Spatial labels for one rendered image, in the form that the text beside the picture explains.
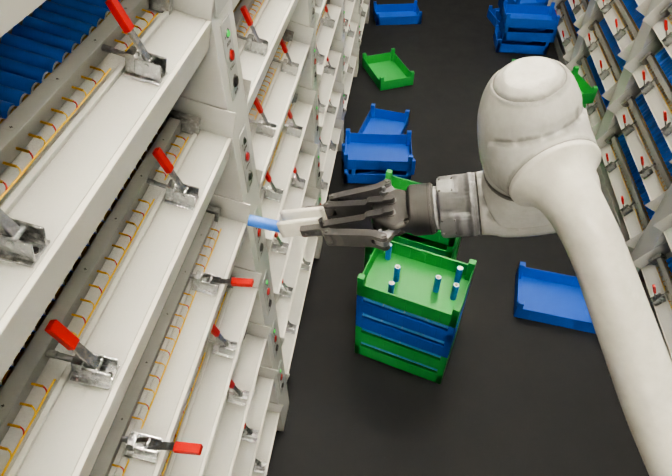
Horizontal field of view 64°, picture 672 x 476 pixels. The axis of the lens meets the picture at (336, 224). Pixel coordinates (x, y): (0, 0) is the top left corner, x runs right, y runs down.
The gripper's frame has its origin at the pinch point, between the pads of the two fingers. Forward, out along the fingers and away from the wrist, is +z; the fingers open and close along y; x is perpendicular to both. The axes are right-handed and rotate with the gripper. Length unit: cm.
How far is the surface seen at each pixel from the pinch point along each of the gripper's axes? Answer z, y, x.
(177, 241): 11.9, 12.6, -10.4
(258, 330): 25, -11, 42
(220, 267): 16.9, 0.8, 7.9
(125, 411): 20.5, 28.7, 3.5
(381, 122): 16, -177, 99
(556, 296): -52, -72, 117
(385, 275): 3, -49, 71
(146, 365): 20.2, 22.0, 3.6
